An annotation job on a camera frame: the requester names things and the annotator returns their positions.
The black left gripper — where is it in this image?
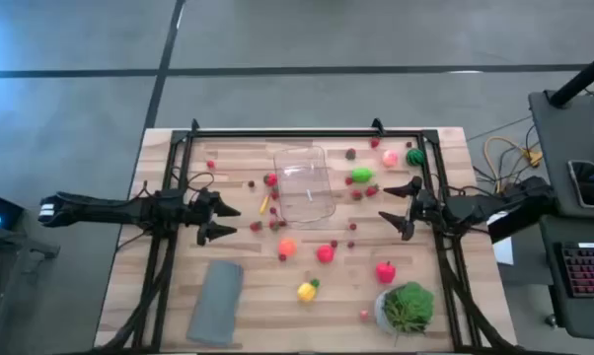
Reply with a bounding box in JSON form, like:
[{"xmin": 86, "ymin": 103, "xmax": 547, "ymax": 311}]
[{"xmin": 187, "ymin": 188, "xmax": 242, "ymax": 247}]

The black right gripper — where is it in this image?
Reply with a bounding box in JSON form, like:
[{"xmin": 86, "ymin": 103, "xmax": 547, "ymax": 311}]
[{"xmin": 378, "ymin": 176, "xmax": 449, "ymax": 243}]

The bright green lime toy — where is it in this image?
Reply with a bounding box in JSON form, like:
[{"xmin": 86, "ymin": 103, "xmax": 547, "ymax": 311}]
[{"xmin": 350, "ymin": 167, "xmax": 376, "ymax": 184}]

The red bell pepper toy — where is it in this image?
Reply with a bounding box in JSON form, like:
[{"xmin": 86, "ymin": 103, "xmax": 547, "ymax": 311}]
[{"xmin": 375, "ymin": 260, "xmax": 398, "ymax": 285}]

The clear plastic tupperware container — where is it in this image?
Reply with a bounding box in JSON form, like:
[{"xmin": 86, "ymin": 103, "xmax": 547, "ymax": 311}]
[{"xmin": 272, "ymin": 145, "xmax": 337, "ymax": 229}]

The grey folded cloth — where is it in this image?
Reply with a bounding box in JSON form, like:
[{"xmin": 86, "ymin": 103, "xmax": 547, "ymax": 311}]
[{"xmin": 186, "ymin": 258, "xmax": 246, "ymax": 348}]

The green succulent in white pot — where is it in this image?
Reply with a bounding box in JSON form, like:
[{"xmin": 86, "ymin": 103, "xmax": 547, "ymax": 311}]
[{"xmin": 374, "ymin": 280, "xmax": 435, "ymax": 341}]

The white paper sheet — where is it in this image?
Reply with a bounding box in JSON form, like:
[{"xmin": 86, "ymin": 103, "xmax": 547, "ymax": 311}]
[{"xmin": 488, "ymin": 210, "xmax": 516, "ymax": 266}]

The black metal beam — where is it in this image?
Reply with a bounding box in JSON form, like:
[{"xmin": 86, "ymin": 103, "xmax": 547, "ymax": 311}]
[{"xmin": 487, "ymin": 196, "xmax": 557, "ymax": 244}]

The black smartphone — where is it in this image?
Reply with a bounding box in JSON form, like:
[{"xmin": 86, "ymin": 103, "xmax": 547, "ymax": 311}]
[{"xmin": 567, "ymin": 159, "xmax": 594, "ymax": 210}]

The dark metal stand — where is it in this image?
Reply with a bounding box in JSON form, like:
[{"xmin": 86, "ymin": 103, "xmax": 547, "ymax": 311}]
[{"xmin": 0, "ymin": 221, "xmax": 61, "ymax": 355}]

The backlit computer keyboard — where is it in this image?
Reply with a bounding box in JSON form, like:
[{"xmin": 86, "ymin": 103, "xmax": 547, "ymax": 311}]
[{"xmin": 555, "ymin": 241, "xmax": 594, "ymax": 300}]

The dark grey keyboard desk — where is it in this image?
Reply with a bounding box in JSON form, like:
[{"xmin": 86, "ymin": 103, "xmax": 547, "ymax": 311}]
[{"xmin": 538, "ymin": 214, "xmax": 594, "ymax": 342}]

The black computer with blue light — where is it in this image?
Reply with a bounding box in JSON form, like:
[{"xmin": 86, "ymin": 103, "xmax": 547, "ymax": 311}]
[{"xmin": 0, "ymin": 189, "xmax": 25, "ymax": 231}]

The black metal pole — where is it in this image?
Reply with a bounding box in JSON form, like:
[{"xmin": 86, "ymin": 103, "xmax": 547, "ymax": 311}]
[{"xmin": 548, "ymin": 46, "xmax": 594, "ymax": 107}]

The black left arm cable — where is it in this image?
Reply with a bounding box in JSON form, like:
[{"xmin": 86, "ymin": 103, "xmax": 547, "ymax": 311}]
[{"xmin": 171, "ymin": 167, "xmax": 218, "ymax": 198}]

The yellow floor cable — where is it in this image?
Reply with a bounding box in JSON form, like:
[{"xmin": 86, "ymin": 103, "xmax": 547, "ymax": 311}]
[{"xmin": 483, "ymin": 136, "xmax": 544, "ymax": 191}]

